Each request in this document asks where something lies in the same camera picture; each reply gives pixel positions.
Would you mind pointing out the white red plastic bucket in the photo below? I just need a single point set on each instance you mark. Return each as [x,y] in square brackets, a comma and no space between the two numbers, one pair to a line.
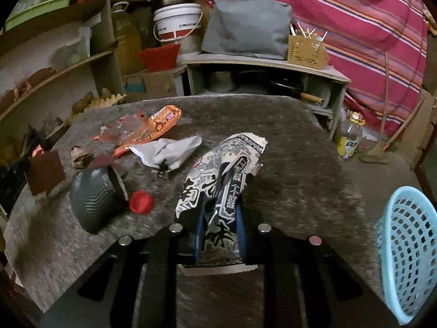
[174,23]

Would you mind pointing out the cardboard box with blue print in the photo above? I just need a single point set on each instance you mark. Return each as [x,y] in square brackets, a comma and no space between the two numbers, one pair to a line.
[147,86]

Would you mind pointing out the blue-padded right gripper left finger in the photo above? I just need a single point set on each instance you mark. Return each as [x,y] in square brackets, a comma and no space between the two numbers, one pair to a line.
[201,224]

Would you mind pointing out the crumpled brown paper ball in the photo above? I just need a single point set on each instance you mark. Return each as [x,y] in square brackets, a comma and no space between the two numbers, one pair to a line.
[80,157]

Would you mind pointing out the light blue plastic trash basket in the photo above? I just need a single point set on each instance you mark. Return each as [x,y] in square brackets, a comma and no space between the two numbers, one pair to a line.
[406,241]

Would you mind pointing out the dark red cardboard piece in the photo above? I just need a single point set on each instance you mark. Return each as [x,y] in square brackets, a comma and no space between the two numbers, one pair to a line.
[45,172]

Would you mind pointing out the oil bottle with yellow label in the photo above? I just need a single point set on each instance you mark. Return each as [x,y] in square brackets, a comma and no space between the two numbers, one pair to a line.
[348,135]

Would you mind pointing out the red striped cloth curtain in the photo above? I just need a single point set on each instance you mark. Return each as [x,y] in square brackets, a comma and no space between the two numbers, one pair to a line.
[357,33]

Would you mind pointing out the red plastic basket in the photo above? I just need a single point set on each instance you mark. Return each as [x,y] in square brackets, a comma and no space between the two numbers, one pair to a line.
[161,58]

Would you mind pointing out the woven yellow chopstick holder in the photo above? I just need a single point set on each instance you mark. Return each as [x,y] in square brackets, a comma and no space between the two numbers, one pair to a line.
[309,53]

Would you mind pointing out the grey fabric appliance cover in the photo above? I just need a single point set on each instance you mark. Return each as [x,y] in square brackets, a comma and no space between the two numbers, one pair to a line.
[252,28]

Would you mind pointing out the black white printed snack bag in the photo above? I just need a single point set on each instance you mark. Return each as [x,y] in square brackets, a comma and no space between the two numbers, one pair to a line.
[222,175]

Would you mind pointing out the black ribbed plastic bowl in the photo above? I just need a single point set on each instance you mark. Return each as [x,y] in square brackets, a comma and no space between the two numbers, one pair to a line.
[97,196]

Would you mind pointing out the green plastic basin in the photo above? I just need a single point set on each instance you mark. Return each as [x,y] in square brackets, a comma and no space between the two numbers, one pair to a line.
[34,11]

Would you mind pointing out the straw broom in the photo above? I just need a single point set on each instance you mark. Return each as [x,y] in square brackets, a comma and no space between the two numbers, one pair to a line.
[377,154]

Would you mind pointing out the low wooden cabinet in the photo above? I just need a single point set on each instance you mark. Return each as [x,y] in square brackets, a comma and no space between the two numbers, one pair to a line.
[322,91]

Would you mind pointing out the large yellow oil jug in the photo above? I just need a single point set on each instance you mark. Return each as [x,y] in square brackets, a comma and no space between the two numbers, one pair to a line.
[128,40]

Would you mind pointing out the wooden wall shelf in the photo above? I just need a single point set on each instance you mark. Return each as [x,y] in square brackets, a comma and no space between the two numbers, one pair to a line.
[29,48]

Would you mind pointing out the clear red printed wrapper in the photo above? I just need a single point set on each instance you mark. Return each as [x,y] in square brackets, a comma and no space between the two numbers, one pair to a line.
[123,129]

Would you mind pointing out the grey white cloth pouch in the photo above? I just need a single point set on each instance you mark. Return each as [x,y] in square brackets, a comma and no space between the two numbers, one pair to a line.
[166,155]

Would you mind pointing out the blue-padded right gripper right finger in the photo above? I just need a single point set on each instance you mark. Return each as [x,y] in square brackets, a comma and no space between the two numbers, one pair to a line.
[241,227]

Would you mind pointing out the grey felt table mat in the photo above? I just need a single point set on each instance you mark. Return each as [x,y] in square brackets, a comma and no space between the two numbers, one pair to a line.
[302,188]

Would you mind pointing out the yellow egg carton tray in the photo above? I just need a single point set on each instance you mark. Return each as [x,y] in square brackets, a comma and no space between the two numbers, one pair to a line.
[96,104]

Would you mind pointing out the red bottle cap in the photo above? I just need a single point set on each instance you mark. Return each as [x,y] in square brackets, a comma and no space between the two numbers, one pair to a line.
[141,202]

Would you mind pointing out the orange snack wrapper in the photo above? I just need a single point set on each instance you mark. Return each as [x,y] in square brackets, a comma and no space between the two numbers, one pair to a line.
[151,128]

